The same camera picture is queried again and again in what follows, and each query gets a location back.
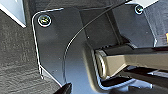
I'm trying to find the round metal screw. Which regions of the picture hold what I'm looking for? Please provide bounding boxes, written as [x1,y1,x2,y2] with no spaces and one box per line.
[37,14,53,28]
[133,4,145,15]

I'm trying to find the thin black base cable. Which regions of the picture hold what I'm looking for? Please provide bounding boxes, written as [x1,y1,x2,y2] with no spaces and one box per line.
[61,0,132,88]

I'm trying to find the thick grey robot limb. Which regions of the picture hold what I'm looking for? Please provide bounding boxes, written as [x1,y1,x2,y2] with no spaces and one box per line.
[83,43,168,92]

